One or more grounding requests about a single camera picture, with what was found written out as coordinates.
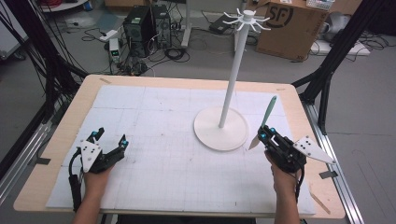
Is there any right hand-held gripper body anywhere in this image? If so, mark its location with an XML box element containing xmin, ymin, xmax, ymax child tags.
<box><xmin>263</xmin><ymin>134</ymin><xmax>337</xmax><ymax>175</ymax></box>

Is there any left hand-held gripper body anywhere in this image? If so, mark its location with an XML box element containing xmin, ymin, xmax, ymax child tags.
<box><xmin>78</xmin><ymin>139</ymin><xmax>128</xmax><ymax>175</ymax></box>

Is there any green-handled beige spatula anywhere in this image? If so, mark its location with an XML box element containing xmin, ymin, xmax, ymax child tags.
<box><xmin>247</xmin><ymin>94</ymin><xmax>278</xmax><ymax>151</ymax></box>

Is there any white hook stand rack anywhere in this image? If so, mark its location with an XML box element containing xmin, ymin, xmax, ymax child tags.
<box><xmin>192</xmin><ymin>8</ymin><xmax>272</xmax><ymax>153</ymax></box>

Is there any person's left hand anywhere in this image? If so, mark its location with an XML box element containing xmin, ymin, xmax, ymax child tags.
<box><xmin>82</xmin><ymin>163</ymin><xmax>115</xmax><ymax>200</ymax></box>

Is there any person's right hand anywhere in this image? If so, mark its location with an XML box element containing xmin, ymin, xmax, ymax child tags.
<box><xmin>263</xmin><ymin>150</ymin><xmax>304</xmax><ymax>200</ymax></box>

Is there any white grid mat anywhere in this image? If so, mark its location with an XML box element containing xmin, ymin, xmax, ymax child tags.
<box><xmin>45</xmin><ymin>84</ymin><xmax>318</xmax><ymax>217</ymax></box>

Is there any thin wooden stick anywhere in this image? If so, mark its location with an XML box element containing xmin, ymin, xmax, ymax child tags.
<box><xmin>308</xmin><ymin>182</ymin><xmax>332</xmax><ymax>216</ymax></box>

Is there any white device with green display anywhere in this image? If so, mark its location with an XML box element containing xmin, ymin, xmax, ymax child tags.
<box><xmin>107</xmin><ymin>37</ymin><xmax>121</xmax><ymax>65</ymax></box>

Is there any white flat board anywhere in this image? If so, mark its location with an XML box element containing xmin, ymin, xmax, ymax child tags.
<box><xmin>309</xmin><ymin>38</ymin><xmax>372</xmax><ymax>57</ymax></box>

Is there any white power strip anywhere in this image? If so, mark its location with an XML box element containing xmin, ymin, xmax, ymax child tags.
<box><xmin>98</xmin><ymin>29</ymin><xmax>120</xmax><ymax>43</ymax></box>

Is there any cardboard box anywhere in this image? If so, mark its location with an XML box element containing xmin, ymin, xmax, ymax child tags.
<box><xmin>255</xmin><ymin>0</ymin><xmax>336</xmax><ymax>62</ymax></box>

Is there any large black computer tower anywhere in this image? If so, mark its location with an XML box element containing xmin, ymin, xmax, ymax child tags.
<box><xmin>122</xmin><ymin>5</ymin><xmax>157</xmax><ymax>59</ymax></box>

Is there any black laptop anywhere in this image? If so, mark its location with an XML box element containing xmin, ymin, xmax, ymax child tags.
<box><xmin>207</xmin><ymin>13</ymin><xmax>238</xmax><ymax>35</ymax></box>

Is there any slim black computer tower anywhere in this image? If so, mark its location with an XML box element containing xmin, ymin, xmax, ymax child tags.
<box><xmin>151</xmin><ymin>4</ymin><xmax>173</xmax><ymax>50</ymax></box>

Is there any white desk leg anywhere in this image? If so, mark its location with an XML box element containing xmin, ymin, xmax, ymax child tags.
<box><xmin>180</xmin><ymin>0</ymin><xmax>193</xmax><ymax>49</ymax></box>

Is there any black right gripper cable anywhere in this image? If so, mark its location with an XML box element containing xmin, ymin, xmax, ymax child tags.
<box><xmin>293</xmin><ymin>167</ymin><xmax>306</xmax><ymax>202</ymax></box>

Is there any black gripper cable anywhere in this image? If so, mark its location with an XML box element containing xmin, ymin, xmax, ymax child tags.
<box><xmin>67</xmin><ymin>147</ymin><xmax>86</xmax><ymax>214</ymax></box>
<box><xmin>293</xmin><ymin>167</ymin><xmax>306</xmax><ymax>202</ymax></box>

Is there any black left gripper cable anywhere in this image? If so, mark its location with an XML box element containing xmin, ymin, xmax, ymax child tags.
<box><xmin>67</xmin><ymin>147</ymin><xmax>86</xmax><ymax>214</ymax></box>

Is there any aluminium rail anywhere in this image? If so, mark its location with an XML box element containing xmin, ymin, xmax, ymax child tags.
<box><xmin>303</xmin><ymin>102</ymin><xmax>365</xmax><ymax>224</ymax></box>
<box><xmin>0</xmin><ymin>120</ymin><xmax>54</xmax><ymax>205</ymax></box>

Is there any black metal frame stand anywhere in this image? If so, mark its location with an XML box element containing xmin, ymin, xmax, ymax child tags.
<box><xmin>0</xmin><ymin>0</ymin><xmax>90</xmax><ymax>125</ymax></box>
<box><xmin>291</xmin><ymin>0</ymin><xmax>388</xmax><ymax>136</ymax></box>

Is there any coiled black cable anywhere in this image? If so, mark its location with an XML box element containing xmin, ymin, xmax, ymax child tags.
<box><xmin>163</xmin><ymin>46</ymin><xmax>191</xmax><ymax>63</ymax></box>

